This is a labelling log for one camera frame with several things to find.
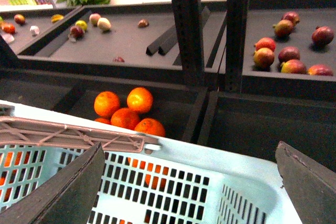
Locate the black triangular divider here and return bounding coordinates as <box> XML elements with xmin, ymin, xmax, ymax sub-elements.
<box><xmin>145</xmin><ymin>25</ymin><xmax>176</xmax><ymax>56</ymax></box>

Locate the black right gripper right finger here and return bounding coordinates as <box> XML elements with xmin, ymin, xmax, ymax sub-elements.
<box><xmin>275</xmin><ymin>141</ymin><xmax>335</xmax><ymax>223</ymax></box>

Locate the light blue plastic basket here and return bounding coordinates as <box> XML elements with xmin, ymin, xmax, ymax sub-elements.
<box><xmin>1</xmin><ymin>101</ymin><xmax>300</xmax><ymax>223</ymax></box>

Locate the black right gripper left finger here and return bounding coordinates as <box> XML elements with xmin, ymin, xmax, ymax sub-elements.
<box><xmin>1</xmin><ymin>144</ymin><xmax>104</xmax><ymax>223</ymax></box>

